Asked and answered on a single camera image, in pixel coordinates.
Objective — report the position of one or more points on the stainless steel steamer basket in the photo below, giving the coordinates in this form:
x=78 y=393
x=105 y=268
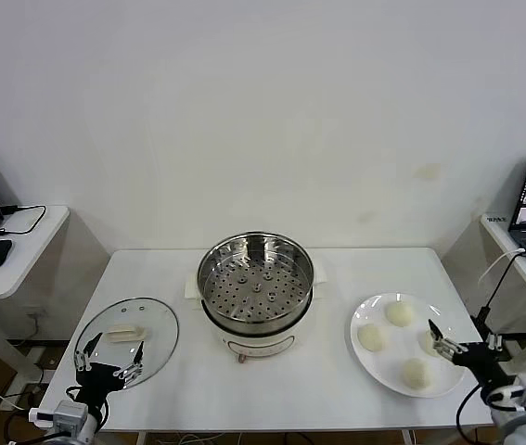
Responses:
x=255 y=283

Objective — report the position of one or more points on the white steamed baozi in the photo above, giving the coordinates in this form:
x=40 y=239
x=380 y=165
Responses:
x=426 y=345
x=400 y=314
x=415 y=373
x=371 y=337

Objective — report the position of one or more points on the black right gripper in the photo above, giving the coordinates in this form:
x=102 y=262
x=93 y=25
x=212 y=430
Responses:
x=480 y=361

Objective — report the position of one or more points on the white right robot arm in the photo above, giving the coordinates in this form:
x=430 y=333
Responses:
x=522 y=426

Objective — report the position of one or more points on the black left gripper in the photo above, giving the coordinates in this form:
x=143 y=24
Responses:
x=98 y=382

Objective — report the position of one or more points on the white round plate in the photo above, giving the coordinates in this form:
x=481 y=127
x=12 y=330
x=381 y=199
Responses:
x=392 y=357

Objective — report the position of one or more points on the white side table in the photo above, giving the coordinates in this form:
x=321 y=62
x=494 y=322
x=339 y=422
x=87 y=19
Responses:
x=35 y=241
x=504 y=245

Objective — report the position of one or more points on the small printed label sticker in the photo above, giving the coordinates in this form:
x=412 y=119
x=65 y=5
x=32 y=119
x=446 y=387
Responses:
x=497 y=219

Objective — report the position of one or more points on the white wall socket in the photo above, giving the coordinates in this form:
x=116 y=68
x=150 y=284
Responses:
x=35 y=321

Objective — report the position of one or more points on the cream electric cooking pot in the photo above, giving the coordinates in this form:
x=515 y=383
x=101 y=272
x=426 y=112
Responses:
x=258 y=345

